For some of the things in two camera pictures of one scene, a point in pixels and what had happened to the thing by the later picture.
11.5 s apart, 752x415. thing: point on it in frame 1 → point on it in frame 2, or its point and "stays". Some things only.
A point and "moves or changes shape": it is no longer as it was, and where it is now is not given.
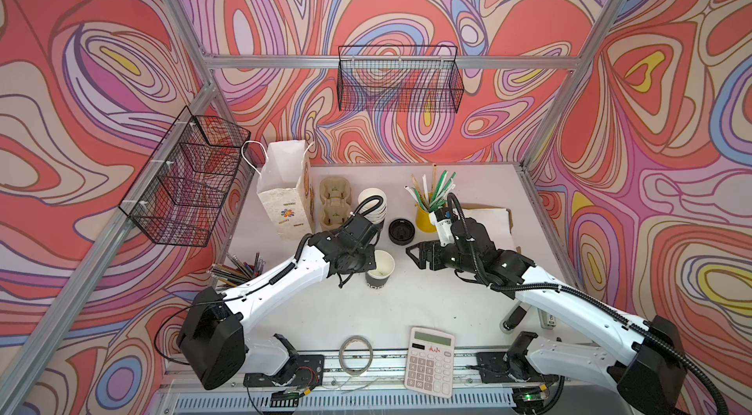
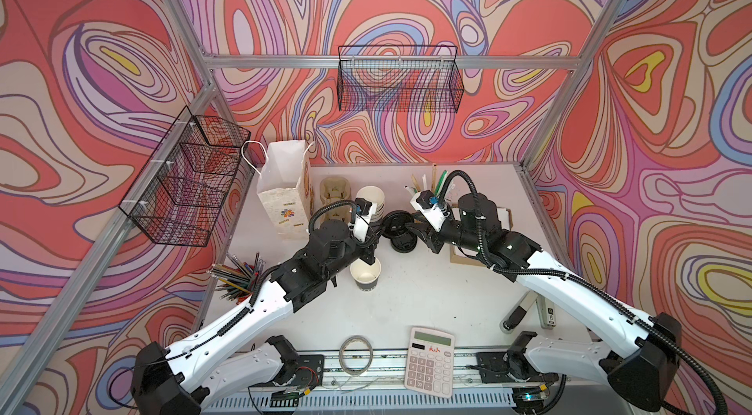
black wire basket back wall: [403, 78] stays
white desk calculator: [430, 362] stays
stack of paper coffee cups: [378, 214] stays
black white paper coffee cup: [378, 277] moves or changes shape
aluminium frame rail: [392, 62] stays
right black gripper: [435, 248] → [432, 237]
